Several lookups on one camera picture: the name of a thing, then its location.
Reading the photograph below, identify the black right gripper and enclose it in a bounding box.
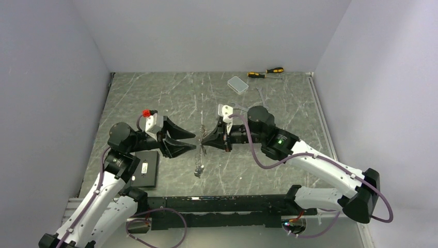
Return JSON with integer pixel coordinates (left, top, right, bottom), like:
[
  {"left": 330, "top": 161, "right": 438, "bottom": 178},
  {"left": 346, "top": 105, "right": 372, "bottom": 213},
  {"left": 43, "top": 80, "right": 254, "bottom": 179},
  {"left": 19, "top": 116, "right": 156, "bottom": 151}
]
[{"left": 201, "top": 121, "right": 264, "bottom": 152}]

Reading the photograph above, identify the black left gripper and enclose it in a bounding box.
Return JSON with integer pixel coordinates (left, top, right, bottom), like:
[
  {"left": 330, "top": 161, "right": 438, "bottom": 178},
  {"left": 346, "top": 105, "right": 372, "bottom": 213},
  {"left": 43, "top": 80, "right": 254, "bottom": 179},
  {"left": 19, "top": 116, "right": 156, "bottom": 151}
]
[{"left": 128, "top": 115, "right": 196, "bottom": 158}]

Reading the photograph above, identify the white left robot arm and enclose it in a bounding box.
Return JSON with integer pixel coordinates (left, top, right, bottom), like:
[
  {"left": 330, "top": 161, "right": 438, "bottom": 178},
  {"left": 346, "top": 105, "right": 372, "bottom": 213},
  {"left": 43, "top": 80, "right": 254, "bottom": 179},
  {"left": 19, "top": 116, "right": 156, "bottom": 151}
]
[{"left": 38, "top": 113, "right": 196, "bottom": 247}]

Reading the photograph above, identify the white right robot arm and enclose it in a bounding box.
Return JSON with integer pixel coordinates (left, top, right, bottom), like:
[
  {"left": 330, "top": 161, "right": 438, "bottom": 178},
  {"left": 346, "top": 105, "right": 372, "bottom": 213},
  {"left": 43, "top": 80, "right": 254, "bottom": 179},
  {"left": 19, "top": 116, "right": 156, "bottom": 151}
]
[{"left": 202, "top": 104, "right": 381, "bottom": 224}]

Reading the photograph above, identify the large silver wrench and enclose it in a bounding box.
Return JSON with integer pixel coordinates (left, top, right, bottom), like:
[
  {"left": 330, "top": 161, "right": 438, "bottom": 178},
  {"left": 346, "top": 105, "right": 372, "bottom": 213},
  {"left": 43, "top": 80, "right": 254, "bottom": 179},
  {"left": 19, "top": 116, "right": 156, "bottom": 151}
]
[{"left": 230, "top": 102, "right": 249, "bottom": 112}]

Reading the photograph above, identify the black flat box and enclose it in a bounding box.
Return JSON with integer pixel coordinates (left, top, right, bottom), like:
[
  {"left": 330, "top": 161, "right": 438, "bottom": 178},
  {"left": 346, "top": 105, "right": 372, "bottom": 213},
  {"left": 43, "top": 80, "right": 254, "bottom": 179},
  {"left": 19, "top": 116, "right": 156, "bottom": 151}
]
[{"left": 131, "top": 151, "right": 160, "bottom": 188}]

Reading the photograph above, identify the clear plastic box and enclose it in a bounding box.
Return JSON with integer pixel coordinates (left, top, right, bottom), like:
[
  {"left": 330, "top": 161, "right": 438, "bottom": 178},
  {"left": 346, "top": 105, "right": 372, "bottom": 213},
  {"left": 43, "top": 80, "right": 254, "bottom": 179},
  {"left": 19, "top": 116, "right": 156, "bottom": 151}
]
[{"left": 227, "top": 76, "right": 249, "bottom": 95}]

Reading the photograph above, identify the small silver wrench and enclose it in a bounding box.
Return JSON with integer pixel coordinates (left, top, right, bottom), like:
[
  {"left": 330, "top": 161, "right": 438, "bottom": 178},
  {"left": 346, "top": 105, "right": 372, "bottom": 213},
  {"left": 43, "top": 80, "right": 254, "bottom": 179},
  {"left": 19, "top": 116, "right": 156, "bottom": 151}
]
[{"left": 256, "top": 86, "right": 269, "bottom": 111}]

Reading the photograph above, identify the yellow black screwdriver lower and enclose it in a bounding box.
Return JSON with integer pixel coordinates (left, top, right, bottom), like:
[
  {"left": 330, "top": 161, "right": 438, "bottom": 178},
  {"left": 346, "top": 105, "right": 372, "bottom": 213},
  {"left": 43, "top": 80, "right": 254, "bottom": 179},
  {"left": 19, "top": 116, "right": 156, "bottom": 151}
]
[{"left": 247, "top": 72, "right": 281, "bottom": 80}]

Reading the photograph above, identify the yellow black screwdriver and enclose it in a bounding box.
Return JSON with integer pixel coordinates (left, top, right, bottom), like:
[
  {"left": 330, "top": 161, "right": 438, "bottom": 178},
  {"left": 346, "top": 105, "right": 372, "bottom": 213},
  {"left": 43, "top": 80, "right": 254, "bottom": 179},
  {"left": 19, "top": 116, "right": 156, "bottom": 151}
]
[
  {"left": 261, "top": 67, "right": 284, "bottom": 74},
  {"left": 247, "top": 72, "right": 281, "bottom": 80}
]

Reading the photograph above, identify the yellow black screwdriver upper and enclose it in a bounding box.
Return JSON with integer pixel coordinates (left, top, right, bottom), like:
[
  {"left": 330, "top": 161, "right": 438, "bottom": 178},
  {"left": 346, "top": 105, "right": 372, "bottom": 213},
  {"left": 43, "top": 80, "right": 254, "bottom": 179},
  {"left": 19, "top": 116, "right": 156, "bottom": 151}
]
[{"left": 261, "top": 67, "right": 284, "bottom": 74}]

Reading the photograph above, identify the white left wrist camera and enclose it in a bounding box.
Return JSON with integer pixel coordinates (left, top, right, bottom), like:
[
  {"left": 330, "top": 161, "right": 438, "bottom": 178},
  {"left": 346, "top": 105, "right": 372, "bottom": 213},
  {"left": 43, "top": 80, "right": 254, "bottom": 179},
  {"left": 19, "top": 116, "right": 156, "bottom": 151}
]
[{"left": 143, "top": 110, "right": 165, "bottom": 141}]

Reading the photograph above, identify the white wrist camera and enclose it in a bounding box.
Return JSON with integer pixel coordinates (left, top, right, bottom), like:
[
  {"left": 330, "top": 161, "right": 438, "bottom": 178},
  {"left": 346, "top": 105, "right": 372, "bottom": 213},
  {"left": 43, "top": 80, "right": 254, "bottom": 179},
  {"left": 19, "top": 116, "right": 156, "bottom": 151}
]
[
  {"left": 217, "top": 104, "right": 233, "bottom": 134},
  {"left": 143, "top": 110, "right": 165, "bottom": 141}
]

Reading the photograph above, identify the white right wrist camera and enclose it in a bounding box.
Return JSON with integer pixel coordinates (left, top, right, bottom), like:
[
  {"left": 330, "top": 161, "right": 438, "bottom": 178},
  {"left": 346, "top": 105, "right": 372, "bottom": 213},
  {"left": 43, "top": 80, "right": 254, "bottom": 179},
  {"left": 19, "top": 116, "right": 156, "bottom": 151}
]
[{"left": 217, "top": 104, "right": 233, "bottom": 134}]

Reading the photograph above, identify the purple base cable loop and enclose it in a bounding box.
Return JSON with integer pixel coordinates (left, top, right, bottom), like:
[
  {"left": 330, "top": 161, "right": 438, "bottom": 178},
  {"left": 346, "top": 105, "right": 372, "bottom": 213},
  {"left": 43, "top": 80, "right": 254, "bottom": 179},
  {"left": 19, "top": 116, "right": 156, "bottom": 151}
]
[{"left": 125, "top": 208, "right": 187, "bottom": 248}]

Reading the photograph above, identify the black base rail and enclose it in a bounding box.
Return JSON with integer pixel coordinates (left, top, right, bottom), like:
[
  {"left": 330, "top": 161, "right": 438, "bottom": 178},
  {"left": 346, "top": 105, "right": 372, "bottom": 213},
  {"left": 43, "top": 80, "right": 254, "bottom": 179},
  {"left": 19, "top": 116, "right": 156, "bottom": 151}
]
[{"left": 134, "top": 194, "right": 318, "bottom": 230}]

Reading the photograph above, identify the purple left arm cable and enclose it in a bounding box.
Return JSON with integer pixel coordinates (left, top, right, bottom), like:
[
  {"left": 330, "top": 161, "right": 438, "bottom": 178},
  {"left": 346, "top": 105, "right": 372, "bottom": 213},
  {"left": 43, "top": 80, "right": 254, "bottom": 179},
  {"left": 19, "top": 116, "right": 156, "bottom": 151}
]
[{"left": 54, "top": 111, "right": 154, "bottom": 248}]

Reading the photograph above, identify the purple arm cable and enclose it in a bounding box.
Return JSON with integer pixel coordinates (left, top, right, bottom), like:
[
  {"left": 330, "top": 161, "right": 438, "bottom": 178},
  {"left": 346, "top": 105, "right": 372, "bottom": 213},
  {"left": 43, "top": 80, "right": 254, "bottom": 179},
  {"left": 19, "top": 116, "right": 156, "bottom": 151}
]
[
  {"left": 54, "top": 111, "right": 154, "bottom": 248},
  {"left": 228, "top": 113, "right": 394, "bottom": 240}
]

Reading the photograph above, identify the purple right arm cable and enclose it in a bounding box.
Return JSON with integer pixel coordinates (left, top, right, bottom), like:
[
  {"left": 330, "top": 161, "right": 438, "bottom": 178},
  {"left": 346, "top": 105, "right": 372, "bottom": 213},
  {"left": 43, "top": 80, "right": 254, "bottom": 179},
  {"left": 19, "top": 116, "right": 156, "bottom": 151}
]
[{"left": 228, "top": 113, "right": 394, "bottom": 240}]

